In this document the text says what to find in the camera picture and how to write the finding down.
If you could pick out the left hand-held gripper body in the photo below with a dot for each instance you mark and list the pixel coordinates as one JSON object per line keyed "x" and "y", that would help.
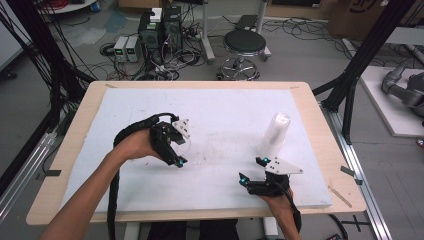
{"x": 163, "y": 140}

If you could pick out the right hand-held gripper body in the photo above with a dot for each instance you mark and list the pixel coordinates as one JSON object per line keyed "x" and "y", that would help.
{"x": 271, "y": 187}

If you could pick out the single clear plastic cup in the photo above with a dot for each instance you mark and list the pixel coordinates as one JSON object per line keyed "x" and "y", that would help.
{"x": 189, "y": 146}

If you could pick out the stack of translucent plastic cups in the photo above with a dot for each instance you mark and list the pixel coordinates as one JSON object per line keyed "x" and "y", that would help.
{"x": 275, "y": 136}

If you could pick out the person's right hand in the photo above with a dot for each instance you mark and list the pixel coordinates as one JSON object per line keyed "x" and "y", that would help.
{"x": 278, "y": 203}

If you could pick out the person's left hand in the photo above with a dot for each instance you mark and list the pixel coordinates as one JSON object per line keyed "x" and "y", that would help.
{"x": 136, "y": 146}

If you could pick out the white foam mat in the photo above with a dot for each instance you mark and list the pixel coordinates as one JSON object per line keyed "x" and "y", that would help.
{"x": 226, "y": 110}

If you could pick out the light wooden table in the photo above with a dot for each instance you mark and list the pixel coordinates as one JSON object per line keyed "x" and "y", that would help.
{"x": 316, "y": 133}

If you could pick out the thin wooden stick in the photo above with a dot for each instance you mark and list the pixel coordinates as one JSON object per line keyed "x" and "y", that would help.
{"x": 340, "y": 196}

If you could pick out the black tape strip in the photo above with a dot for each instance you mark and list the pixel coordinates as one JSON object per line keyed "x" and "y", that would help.
{"x": 347, "y": 171}
{"x": 53, "y": 172}

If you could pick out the grey power supply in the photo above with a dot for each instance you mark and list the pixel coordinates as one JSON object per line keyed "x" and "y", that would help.
{"x": 134, "y": 48}
{"x": 120, "y": 48}

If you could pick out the white metal stand leg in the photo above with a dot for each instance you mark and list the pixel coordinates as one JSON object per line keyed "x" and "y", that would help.
{"x": 263, "y": 20}
{"x": 207, "y": 40}

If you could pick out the black computer tower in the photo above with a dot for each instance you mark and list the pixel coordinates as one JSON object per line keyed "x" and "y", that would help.
{"x": 150, "y": 36}
{"x": 172, "y": 30}

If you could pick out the black round stool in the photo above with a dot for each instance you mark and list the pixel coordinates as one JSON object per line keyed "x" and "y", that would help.
{"x": 245, "y": 41}

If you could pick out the small white box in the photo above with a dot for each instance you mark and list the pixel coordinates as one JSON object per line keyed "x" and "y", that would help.
{"x": 156, "y": 15}

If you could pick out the white floor board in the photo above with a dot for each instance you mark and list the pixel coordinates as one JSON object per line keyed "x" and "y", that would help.
{"x": 388, "y": 110}

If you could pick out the brown cardboard box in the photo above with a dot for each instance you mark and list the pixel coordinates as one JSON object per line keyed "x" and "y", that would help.
{"x": 363, "y": 16}

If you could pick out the aluminium floor rail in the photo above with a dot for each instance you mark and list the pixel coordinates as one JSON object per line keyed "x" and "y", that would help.
{"x": 360, "y": 186}
{"x": 23, "y": 173}

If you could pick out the black metal frame post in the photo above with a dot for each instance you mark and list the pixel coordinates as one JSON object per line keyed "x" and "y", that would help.
{"x": 43, "y": 50}
{"x": 363, "y": 56}

